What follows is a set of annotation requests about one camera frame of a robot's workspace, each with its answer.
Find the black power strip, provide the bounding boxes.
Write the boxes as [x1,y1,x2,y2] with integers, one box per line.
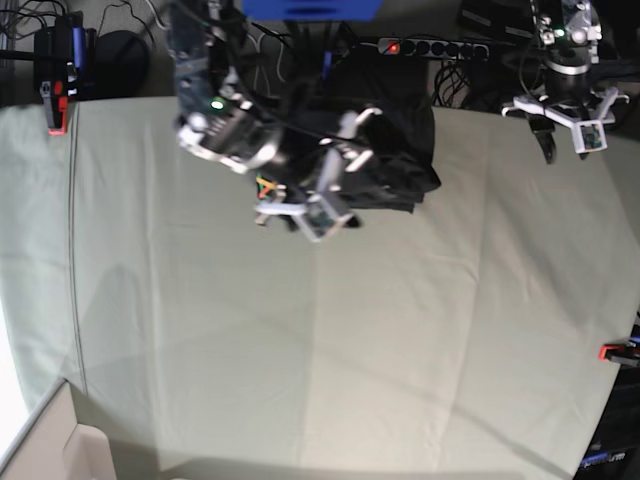
[377,37,490,61]

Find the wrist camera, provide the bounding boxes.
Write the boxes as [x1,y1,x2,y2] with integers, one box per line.
[293,191,353,242]
[571,120,607,155]

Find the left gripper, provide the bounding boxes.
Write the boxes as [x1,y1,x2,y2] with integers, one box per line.
[501,72,630,164]

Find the right red black clamp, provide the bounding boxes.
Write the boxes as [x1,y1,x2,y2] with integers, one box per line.
[599,344,639,368]

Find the left red black clamp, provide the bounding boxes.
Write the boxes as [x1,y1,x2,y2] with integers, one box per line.
[39,80,68,135]

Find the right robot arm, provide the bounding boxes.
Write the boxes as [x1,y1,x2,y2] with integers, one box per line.
[168,1,384,241]

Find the red black clamp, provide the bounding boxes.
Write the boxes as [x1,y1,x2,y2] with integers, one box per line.
[39,80,68,135]
[599,344,639,368]

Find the cardboard box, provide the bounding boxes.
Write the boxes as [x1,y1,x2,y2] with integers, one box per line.
[1,379,117,480]

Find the black t-shirt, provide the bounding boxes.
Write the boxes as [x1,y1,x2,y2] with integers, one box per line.
[249,51,442,232]

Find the black round bag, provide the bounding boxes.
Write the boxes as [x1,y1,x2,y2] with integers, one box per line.
[93,30,150,100]

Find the black equipment box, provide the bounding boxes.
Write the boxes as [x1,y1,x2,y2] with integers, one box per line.
[574,367,639,479]

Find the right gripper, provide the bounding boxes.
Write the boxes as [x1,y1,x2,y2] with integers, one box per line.
[256,107,382,225]

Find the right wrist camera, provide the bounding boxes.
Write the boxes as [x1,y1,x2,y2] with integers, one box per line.
[293,191,353,242]

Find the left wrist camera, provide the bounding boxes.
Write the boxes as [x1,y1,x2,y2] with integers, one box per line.
[571,120,607,155]

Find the blue box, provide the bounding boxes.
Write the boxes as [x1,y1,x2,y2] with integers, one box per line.
[241,0,382,21]

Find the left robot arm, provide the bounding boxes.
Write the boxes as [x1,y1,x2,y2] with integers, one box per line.
[501,1,631,165]

